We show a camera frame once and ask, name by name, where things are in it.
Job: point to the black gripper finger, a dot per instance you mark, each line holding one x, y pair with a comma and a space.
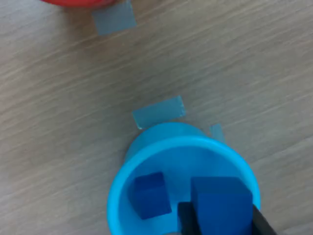
261, 225
187, 220

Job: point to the blue cube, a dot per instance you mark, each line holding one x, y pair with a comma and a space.
220, 208
151, 200

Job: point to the light blue plastic bin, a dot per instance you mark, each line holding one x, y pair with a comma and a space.
171, 137

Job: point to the red plastic bin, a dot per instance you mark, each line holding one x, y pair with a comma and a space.
73, 2

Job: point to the narrow light blue tape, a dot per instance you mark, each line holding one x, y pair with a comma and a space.
217, 133

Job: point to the wide light blue tape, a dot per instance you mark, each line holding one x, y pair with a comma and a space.
159, 112

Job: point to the wide grey-blue tape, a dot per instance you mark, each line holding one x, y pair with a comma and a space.
114, 18

